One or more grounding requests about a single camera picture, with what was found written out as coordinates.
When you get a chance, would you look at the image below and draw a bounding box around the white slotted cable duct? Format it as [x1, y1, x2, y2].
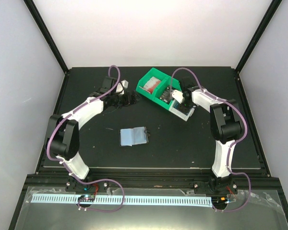
[31, 194, 212, 207]

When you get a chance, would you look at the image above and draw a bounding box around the circuit board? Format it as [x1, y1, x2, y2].
[212, 194, 237, 208]
[77, 195, 95, 204]

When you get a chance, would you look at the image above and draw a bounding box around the green bin left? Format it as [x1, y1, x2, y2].
[136, 68, 170, 101]

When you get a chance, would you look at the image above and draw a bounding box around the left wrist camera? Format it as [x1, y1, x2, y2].
[116, 80, 129, 95]

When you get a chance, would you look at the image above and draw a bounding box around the red white card stack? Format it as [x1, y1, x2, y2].
[143, 77, 161, 94]

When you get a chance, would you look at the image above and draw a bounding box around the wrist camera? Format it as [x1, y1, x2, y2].
[171, 90, 184, 104]
[116, 80, 129, 95]

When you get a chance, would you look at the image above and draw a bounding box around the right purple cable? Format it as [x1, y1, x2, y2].
[169, 67, 252, 213]

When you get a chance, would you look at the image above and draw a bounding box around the white bin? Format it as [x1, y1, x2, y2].
[169, 100, 195, 121]

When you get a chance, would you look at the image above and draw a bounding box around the green bin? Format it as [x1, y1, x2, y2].
[153, 77, 173, 110]
[136, 68, 170, 101]

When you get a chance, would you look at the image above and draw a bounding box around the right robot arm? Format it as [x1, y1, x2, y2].
[174, 77, 246, 194]

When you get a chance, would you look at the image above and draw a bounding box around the black leather card holder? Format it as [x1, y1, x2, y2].
[119, 126, 150, 147]

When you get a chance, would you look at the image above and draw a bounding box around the right circuit board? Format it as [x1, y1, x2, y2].
[212, 194, 237, 208]

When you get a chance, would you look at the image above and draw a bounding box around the green bin middle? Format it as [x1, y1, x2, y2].
[153, 77, 173, 110]

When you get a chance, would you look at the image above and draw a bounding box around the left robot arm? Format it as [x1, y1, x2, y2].
[44, 76, 136, 191]

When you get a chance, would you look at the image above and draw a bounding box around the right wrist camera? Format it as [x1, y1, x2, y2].
[171, 90, 184, 104]

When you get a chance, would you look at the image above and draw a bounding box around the left circuit board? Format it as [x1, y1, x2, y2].
[77, 195, 95, 204]

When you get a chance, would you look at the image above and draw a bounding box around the black vip card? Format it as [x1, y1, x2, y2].
[159, 86, 172, 104]

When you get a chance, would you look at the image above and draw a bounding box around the black aluminium frame rail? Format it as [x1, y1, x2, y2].
[24, 169, 282, 195]

